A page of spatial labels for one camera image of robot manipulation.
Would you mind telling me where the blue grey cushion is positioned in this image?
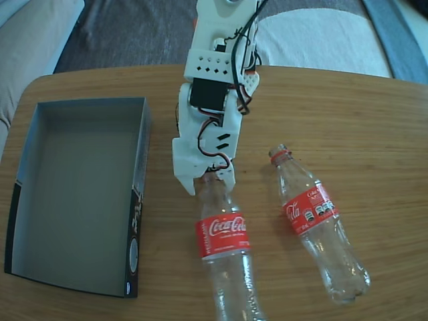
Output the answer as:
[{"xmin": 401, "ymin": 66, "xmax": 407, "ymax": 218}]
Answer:
[{"xmin": 362, "ymin": 0, "xmax": 428, "ymax": 85}]

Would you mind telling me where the grey cardboard box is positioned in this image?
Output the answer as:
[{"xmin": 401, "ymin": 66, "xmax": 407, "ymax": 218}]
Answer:
[{"xmin": 3, "ymin": 96, "xmax": 153, "ymax": 299}]

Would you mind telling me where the black camera cable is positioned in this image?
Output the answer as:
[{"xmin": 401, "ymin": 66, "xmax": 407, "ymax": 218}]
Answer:
[{"xmin": 173, "ymin": 0, "xmax": 270, "ymax": 134}]

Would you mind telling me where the white cushion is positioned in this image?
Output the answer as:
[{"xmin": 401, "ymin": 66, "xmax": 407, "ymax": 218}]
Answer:
[{"xmin": 257, "ymin": 8, "xmax": 393, "ymax": 78}]

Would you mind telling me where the beige sofa cushion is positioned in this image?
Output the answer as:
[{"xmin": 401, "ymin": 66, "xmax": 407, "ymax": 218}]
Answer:
[{"xmin": 0, "ymin": 0, "xmax": 86, "ymax": 161}]

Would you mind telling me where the clear bottle with red label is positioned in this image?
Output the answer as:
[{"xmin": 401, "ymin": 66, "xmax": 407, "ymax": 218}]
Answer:
[
  {"xmin": 268, "ymin": 143, "xmax": 371, "ymax": 306},
  {"xmin": 195, "ymin": 175, "xmax": 268, "ymax": 321}
]

